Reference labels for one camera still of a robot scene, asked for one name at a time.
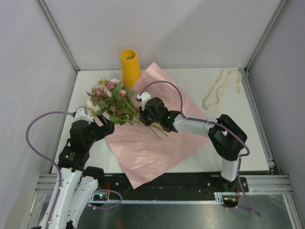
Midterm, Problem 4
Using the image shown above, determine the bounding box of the pink artificial flower bunch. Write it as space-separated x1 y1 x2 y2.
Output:
85 77 169 141

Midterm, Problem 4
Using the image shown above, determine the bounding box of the purple pink wrapping paper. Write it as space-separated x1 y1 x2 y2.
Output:
91 63 210 189

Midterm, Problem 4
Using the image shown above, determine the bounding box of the cream ribbon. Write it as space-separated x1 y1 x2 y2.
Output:
202 69 242 110

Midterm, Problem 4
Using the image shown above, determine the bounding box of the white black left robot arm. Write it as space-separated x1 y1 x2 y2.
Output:
37 114 114 229

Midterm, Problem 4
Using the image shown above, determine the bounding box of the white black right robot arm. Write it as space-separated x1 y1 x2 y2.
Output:
136 93 250 191

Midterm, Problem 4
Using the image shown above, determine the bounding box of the yellow cylindrical vase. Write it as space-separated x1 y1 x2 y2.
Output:
120 49 141 89

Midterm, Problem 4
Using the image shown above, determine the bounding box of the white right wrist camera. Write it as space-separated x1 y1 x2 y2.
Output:
136 92 151 111

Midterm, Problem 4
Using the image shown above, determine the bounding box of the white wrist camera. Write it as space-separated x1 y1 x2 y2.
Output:
136 92 151 111
73 106 94 124

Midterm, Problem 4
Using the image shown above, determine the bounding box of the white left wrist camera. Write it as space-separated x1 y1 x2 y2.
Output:
73 106 94 124

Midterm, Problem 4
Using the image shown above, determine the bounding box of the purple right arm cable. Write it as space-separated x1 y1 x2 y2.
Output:
140 80 262 218

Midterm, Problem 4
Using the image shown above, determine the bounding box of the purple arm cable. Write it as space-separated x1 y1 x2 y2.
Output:
140 80 262 218
25 111 123 229

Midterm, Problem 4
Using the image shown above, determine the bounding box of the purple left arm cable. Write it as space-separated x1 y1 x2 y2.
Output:
25 111 123 229

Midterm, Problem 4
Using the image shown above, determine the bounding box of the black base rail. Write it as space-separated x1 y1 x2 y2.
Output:
103 172 249 201

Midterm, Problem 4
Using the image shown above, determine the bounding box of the white slotted cable duct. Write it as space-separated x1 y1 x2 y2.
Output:
77 192 241 205

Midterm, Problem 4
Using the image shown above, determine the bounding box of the aluminium frame post left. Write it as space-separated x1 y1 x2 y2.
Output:
35 0 80 73

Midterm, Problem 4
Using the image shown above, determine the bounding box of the aluminium frame post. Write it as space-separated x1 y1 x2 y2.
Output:
35 0 80 73
244 0 291 73

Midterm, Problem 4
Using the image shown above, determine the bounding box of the aluminium frame post right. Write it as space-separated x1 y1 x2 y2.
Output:
244 0 291 73

